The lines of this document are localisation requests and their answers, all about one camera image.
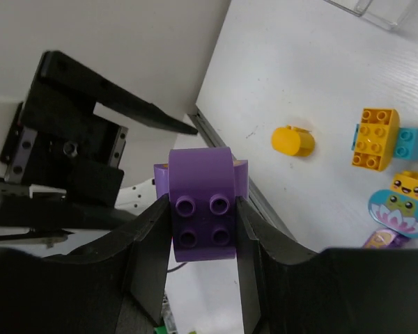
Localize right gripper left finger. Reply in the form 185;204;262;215
0;196;171;333

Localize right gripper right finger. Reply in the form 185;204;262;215
236;198;418;333

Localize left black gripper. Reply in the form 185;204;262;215
0;51;198;240

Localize purple printed lego piece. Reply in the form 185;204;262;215
362;228;410;249

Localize purple curved lego brick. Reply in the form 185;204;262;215
154;147;249;262

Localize yellow rounded lego brick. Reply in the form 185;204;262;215
271;125;315;157

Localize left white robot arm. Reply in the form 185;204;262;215
0;50;197;244

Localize teal frog oval lego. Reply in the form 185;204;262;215
368;189;418;239

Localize yellow smiley face lego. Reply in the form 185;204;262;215
390;170;418;200

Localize yellow arched lego brick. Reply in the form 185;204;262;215
352;108;400;172

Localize teal lego brick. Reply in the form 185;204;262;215
354;125;418;161

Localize clear plastic container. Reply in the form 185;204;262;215
325;0;417;31

